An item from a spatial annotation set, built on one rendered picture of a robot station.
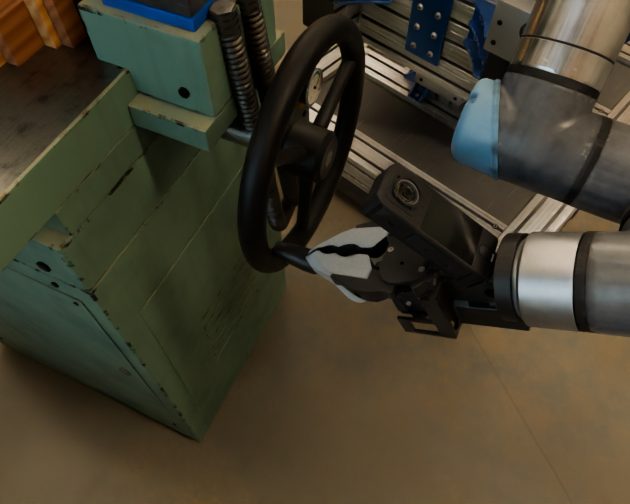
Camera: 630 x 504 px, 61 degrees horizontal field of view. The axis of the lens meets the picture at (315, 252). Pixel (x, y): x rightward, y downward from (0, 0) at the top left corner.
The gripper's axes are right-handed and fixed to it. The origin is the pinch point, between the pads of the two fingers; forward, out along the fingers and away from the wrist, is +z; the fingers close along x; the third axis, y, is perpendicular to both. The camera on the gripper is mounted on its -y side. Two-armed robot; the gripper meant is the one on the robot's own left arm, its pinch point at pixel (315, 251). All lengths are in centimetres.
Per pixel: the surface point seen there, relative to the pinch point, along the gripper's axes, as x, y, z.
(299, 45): 10.4, -16.2, -2.1
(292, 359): 16, 63, 52
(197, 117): 5.9, -13.7, 10.4
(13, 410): -23, 36, 98
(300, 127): 11.8, -6.7, 4.4
